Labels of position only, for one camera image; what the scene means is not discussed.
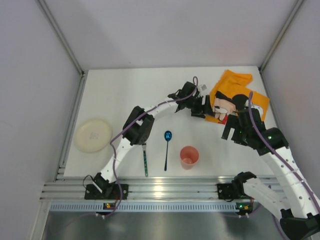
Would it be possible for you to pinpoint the orange cartoon mouse cloth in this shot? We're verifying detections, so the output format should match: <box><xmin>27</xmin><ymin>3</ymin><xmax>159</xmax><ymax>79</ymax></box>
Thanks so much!
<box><xmin>205</xmin><ymin>69</ymin><xmax>270</xmax><ymax>125</ymax></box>

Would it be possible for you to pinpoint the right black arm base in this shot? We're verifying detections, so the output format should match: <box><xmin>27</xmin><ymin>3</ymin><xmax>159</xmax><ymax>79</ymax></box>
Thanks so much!
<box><xmin>216</xmin><ymin>183</ymin><xmax>250</xmax><ymax>202</ymax></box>

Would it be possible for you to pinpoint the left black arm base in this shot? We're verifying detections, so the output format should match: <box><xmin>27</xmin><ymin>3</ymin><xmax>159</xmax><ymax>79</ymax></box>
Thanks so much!
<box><xmin>84</xmin><ymin>183</ymin><xmax>121</xmax><ymax>200</ymax></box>

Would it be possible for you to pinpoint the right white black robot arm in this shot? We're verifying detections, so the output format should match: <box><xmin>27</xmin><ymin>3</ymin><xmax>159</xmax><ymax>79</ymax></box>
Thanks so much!
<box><xmin>220</xmin><ymin>108</ymin><xmax>320</xmax><ymax>240</ymax></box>

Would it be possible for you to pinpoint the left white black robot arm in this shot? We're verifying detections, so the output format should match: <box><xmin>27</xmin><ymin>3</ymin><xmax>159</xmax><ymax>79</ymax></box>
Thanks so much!
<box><xmin>92</xmin><ymin>76</ymin><xmax>215</xmax><ymax>195</ymax></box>

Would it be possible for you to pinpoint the blue metallic spoon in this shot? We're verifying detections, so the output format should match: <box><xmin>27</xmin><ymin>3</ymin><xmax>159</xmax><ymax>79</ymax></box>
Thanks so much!
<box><xmin>164</xmin><ymin>130</ymin><xmax>173</xmax><ymax>172</ymax></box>

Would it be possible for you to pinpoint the pink plastic cup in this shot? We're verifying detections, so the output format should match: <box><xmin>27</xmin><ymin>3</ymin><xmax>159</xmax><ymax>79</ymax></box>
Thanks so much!
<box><xmin>180</xmin><ymin>146</ymin><xmax>200</xmax><ymax>170</ymax></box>

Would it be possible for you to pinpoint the cream round plate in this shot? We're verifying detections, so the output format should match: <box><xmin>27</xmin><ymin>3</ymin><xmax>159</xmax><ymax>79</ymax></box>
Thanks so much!
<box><xmin>73</xmin><ymin>118</ymin><xmax>113</xmax><ymax>154</ymax></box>

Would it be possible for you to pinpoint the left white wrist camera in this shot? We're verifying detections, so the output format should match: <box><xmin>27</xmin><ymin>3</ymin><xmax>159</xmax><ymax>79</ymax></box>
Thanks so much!
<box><xmin>197</xmin><ymin>84</ymin><xmax>207</xmax><ymax>96</ymax></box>

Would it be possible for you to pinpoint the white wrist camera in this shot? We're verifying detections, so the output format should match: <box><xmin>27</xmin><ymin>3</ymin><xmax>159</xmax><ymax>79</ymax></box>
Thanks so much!
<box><xmin>250</xmin><ymin>104</ymin><xmax>264</xmax><ymax>121</ymax></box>
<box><xmin>197</xmin><ymin>84</ymin><xmax>207</xmax><ymax>96</ymax></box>

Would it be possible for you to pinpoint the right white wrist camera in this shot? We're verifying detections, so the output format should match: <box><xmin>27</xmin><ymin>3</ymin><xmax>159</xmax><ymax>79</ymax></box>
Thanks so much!
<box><xmin>250</xmin><ymin>104</ymin><xmax>264</xmax><ymax>121</ymax></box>

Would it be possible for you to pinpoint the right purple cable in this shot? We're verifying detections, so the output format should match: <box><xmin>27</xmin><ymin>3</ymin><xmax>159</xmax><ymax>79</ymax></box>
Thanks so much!
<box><xmin>247</xmin><ymin>91</ymin><xmax>320</xmax><ymax>240</ymax></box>

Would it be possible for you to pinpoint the purple cable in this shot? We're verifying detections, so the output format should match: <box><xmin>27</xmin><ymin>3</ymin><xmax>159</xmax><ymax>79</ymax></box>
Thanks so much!
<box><xmin>247</xmin><ymin>91</ymin><xmax>320</xmax><ymax>240</ymax></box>
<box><xmin>109</xmin><ymin>76</ymin><xmax>199</xmax><ymax>219</ymax></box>

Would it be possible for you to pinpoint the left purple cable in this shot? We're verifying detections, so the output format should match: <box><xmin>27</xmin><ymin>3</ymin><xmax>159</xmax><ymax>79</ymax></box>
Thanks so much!
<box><xmin>109</xmin><ymin>76</ymin><xmax>199</xmax><ymax>219</ymax></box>

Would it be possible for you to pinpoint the fork with teal handle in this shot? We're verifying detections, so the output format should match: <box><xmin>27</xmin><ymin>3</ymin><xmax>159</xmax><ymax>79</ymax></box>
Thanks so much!
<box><xmin>142</xmin><ymin>144</ymin><xmax>149</xmax><ymax>177</ymax></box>

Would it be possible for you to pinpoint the aluminium mounting rail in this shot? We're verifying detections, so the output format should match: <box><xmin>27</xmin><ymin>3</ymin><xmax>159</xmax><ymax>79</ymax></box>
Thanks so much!
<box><xmin>40</xmin><ymin>176</ymin><xmax>233</xmax><ymax>202</ymax></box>

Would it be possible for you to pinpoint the perforated grey cable duct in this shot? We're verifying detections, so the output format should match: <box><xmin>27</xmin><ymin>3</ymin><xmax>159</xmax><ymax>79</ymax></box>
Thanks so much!
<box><xmin>50</xmin><ymin>201</ymin><xmax>255</xmax><ymax>214</ymax></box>

